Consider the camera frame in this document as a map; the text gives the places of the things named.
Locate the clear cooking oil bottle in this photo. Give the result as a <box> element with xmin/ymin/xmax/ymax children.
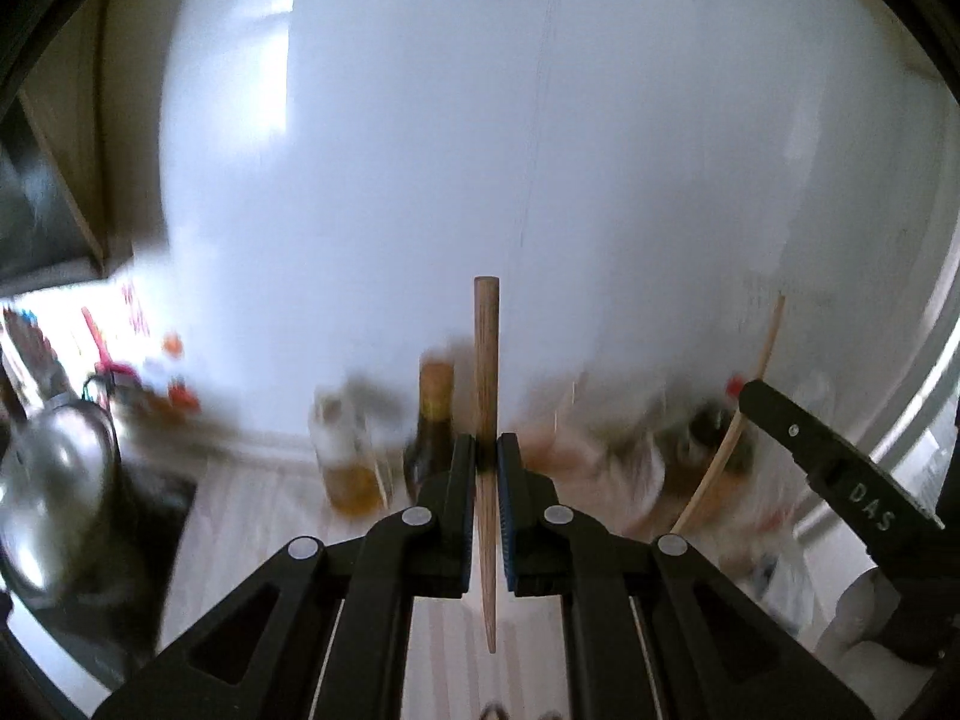
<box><xmin>310</xmin><ymin>388</ymin><xmax>392</xmax><ymax>517</ymax></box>

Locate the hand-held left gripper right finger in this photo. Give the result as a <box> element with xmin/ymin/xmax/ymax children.
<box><xmin>498</xmin><ymin>432</ymin><xmax>875</xmax><ymax>720</ymax></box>

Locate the colourful printed packaging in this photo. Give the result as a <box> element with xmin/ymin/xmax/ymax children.
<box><xmin>75</xmin><ymin>277</ymin><xmax>203</xmax><ymax>421</ymax></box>

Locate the dark bottle with tan cap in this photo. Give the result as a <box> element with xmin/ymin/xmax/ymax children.
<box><xmin>403</xmin><ymin>361</ymin><xmax>460</xmax><ymax>505</ymax></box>

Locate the wooden wall cabinet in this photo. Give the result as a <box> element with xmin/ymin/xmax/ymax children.
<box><xmin>0</xmin><ymin>79</ymin><xmax>115</xmax><ymax>282</ymax></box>

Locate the light wooden chopstick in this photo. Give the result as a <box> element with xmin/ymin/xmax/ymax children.
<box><xmin>671</xmin><ymin>295</ymin><xmax>786</xmax><ymax>535</ymax></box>
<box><xmin>473</xmin><ymin>277</ymin><xmax>500</xmax><ymax>654</ymax></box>

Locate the person's right hand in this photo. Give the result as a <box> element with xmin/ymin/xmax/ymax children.
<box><xmin>814</xmin><ymin>568</ymin><xmax>960</xmax><ymax>700</ymax></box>

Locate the black stove top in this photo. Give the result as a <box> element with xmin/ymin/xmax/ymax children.
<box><xmin>0</xmin><ymin>457</ymin><xmax>200</xmax><ymax>698</ymax></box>

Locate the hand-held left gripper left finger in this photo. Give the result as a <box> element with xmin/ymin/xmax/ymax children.
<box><xmin>90</xmin><ymin>433</ymin><xmax>478</xmax><ymax>720</ymax></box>

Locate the crumpled clear plastic bag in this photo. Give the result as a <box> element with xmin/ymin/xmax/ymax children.
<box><xmin>739</xmin><ymin>532</ymin><xmax>822</xmax><ymax>642</ymax></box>

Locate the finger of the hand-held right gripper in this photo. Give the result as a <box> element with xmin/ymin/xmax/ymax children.
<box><xmin>739</xmin><ymin>379</ymin><xmax>947</xmax><ymax>565</ymax></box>

